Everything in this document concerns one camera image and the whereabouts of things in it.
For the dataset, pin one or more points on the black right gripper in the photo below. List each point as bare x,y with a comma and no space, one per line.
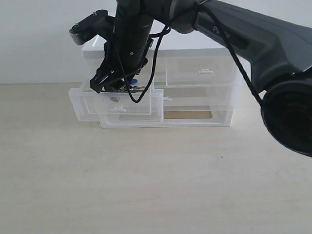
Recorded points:
112,75

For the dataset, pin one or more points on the key bunch with blue fob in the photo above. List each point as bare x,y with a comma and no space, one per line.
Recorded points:
130,89

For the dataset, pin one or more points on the clear wide drawer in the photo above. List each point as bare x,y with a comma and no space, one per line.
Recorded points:
158,105

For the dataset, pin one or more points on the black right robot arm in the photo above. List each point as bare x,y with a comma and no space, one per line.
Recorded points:
274,56

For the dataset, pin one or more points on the white plastic drawer cabinet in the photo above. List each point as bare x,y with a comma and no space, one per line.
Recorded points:
192,86

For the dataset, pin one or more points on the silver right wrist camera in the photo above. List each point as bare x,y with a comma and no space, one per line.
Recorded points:
90,28

